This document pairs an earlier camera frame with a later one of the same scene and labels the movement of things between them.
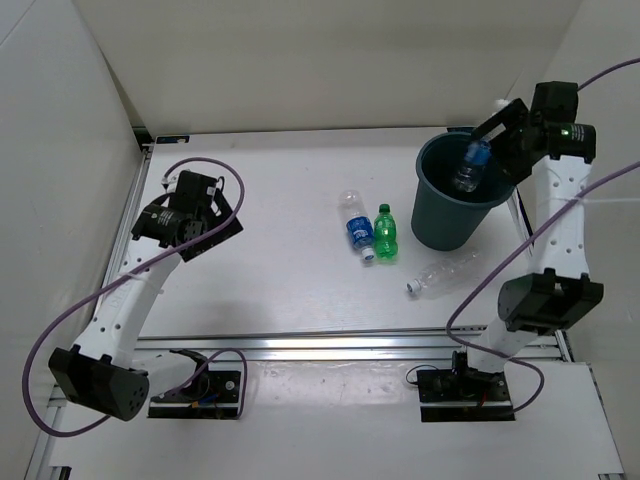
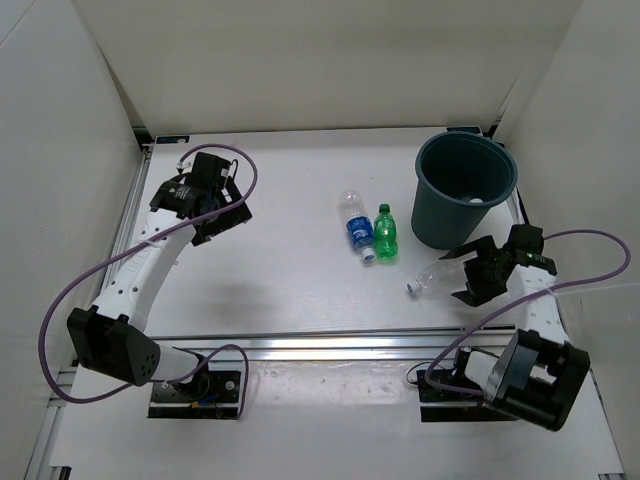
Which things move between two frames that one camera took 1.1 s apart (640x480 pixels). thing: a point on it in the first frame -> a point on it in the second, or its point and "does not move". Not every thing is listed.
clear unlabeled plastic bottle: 446,275 does not move
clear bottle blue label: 358,223 does not move
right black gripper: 513,171 -> 479,292
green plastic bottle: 385,246 does not move
